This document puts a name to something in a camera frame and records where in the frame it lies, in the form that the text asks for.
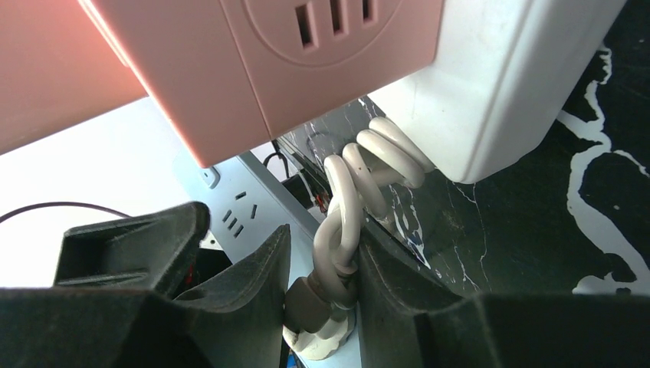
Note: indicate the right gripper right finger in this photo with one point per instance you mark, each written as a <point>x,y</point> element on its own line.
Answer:
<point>410,320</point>

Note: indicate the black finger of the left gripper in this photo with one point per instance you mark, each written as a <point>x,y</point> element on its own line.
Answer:
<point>153,252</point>

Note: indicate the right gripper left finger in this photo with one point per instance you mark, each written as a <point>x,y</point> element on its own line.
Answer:
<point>231,320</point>

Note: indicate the light blue power strip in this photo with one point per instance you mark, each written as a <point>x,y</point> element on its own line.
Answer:
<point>247,203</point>

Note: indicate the pink plug adapter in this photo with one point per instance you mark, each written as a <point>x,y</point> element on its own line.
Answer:
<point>231,75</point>

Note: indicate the white long power strip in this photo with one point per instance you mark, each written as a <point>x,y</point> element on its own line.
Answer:
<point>502,72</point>

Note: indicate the pink translucent plastic storage box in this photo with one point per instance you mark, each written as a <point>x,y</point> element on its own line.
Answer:
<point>56,71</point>

